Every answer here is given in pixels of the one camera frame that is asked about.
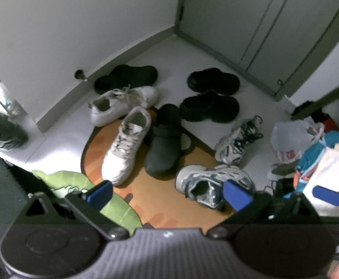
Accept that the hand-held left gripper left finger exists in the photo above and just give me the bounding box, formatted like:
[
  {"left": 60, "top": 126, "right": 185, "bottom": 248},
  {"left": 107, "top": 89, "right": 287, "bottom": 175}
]
[{"left": 26, "top": 180, "right": 129, "bottom": 239}]

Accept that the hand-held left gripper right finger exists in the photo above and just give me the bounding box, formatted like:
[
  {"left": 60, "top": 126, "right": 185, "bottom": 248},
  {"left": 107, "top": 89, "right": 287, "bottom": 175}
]
[{"left": 207, "top": 179, "right": 315, "bottom": 239}]

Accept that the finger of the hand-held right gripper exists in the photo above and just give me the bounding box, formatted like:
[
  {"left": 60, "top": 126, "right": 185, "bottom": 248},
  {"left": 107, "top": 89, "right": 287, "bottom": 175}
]
[{"left": 312, "top": 185, "right": 339, "bottom": 210}]

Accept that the grey mesh running sneaker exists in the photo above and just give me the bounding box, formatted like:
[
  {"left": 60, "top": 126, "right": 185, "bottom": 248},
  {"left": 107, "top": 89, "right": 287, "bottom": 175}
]
[
  {"left": 215, "top": 115, "right": 264, "bottom": 165},
  {"left": 175, "top": 164, "right": 256, "bottom": 210}
]

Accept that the white lace-up sneaker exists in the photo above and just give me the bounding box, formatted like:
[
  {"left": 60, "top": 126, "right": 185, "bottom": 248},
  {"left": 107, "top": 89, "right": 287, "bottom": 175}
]
[
  {"left": 101, "top": 106, "right": 153, "bottom": 186},
  {"left": 88, "top": 85, "right": 159, "bottom": 127}
]

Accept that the dark grey slipper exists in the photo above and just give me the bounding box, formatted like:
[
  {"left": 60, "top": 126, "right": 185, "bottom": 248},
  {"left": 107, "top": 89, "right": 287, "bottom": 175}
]
[{"left": 145, "top": 104, "right": 192, "bottom": 178}]

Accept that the black chunky shoe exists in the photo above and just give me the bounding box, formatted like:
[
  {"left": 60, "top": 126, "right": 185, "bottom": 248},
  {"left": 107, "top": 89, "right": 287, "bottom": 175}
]
[
  {"left": 187, "top": 68, "right": 241, "bottom": 95},
  {"left": 179, "top": 91, "right": 240, "bottom": 123}
]

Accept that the black slipper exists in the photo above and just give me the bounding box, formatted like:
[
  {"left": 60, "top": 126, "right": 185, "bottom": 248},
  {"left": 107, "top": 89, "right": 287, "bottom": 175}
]
[{"left": 94, "top": 65, "right": 158, "bottom": 92}]

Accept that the green leaf floor mat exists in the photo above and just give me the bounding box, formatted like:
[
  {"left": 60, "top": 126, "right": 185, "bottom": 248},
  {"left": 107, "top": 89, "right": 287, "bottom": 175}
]
[{"left": 30, "top": 170, "right": 143, "bottom": 236}]

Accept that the white cloth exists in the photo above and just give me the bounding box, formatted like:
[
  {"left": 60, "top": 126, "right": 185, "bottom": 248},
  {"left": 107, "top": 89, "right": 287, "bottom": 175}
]
[{"left": 306, "top": 147, "right": 339, "bottom": 217}]

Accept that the blue orange cloth pile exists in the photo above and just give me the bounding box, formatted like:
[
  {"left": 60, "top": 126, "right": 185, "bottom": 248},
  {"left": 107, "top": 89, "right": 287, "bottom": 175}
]
[{"left": 293, "top": 131, "right": 339, "bottom": 193}]

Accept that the orange floor mat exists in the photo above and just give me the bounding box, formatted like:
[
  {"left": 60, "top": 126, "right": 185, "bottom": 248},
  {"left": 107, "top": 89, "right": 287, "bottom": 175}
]
[{"left": 81, "top": 107, "right": 237, "bottom": 231}]

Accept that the white plastic bag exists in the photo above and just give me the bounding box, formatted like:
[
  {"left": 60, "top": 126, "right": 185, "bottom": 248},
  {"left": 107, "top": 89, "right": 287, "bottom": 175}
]
[{"left": 270, "top": 117, "right": 326, "bottom": 163}]

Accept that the black box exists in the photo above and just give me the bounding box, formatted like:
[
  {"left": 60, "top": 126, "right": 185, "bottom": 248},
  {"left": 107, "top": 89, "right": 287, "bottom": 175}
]
[{"left": 0, "top": 156, "right": 46, "bottom": 228}]

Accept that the plastic wrapped dark bundle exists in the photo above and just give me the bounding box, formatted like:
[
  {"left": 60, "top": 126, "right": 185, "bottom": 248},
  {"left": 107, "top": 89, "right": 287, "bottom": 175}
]
[{"left": 0, "top": 64, "right": 29, "bottom": 152}]

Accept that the black door stopper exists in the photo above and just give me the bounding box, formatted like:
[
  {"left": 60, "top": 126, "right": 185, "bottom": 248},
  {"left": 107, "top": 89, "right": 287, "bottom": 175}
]
[{"left": 74, "top": 69, "right": 89, "bottom": 82}]

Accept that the grey cabinet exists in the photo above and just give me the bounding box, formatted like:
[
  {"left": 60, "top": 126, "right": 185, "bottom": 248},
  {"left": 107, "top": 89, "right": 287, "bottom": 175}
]
[{"left": 175, "top": 0, "right": 339, "bottom": 103}]

